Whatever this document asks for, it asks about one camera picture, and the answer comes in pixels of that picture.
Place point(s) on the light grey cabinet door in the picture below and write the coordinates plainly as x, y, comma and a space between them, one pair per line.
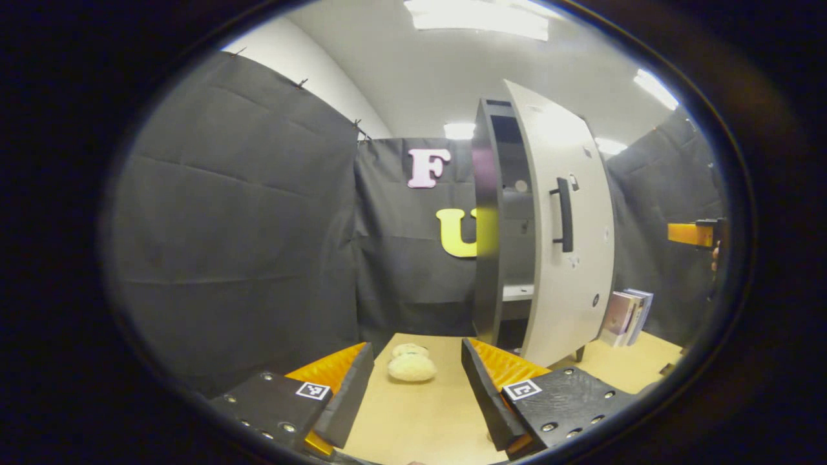
549, 303

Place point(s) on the white spine book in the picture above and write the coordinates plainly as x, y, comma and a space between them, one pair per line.
634, 316

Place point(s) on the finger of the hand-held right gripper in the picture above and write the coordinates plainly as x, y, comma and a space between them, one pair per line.
688, 234

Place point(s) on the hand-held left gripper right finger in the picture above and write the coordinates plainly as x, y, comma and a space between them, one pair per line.
488, 394

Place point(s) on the dark grey cabinet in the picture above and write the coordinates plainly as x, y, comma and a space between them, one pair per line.
484, 258

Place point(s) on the pale plush toy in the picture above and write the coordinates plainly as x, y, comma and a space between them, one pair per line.
412, 368

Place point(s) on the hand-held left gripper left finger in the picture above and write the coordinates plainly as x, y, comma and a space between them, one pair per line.
349, 394

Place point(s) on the black backdrop cloth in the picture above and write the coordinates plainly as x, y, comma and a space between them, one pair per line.
226, 226

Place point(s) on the ceiling light panel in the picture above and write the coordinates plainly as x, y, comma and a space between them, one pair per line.
478, 16
656, 89
459, 130

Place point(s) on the grey blue spine book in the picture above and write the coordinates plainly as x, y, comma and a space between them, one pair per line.
646, 310

